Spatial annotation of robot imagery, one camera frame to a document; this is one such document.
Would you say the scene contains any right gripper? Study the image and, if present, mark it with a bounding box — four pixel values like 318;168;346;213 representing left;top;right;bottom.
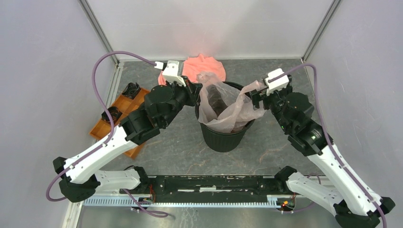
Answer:
250;84;293;132

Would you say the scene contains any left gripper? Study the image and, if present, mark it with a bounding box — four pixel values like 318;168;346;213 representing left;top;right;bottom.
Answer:
162;76;203;127

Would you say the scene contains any pink plastic trash bag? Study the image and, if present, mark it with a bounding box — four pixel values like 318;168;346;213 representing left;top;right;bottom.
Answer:
196;72;266;133

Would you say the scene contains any black trash bin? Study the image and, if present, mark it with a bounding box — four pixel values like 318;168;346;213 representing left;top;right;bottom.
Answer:
195;82;255;152

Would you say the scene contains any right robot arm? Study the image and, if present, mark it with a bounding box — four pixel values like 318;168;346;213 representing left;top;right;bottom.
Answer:
250;76;395;228

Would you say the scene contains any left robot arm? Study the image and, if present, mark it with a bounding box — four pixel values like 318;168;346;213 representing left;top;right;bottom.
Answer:
53;77;202;202

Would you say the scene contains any salmon pink cloth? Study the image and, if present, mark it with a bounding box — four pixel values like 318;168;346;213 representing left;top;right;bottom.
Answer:
166;54;226;85

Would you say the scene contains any dark rolled sock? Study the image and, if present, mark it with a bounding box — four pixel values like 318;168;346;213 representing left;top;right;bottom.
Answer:
122;82;141;99
101;106;123;124

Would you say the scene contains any orange compartment tray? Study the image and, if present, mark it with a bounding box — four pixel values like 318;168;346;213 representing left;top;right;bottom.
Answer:
89;88;150;160

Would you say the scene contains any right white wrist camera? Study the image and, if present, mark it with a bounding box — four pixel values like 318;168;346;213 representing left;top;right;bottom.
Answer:
263;68;289;95

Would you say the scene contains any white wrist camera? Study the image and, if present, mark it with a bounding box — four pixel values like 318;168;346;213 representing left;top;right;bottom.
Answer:
155;60;186;87
263;68;289;95

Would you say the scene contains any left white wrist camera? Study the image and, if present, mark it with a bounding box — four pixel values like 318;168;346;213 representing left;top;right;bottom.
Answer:
155;60;186;87

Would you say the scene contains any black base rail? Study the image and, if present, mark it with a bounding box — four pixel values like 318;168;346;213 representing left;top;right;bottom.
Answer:
127;166;297;211

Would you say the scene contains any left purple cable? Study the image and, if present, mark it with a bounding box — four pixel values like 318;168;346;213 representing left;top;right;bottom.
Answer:
46;51;158;202

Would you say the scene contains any purple cable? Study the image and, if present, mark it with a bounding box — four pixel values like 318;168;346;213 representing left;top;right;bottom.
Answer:
46;51;158;202
268;63;388;228

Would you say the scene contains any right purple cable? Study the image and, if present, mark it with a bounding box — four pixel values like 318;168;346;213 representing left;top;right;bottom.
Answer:
268;63;388;228

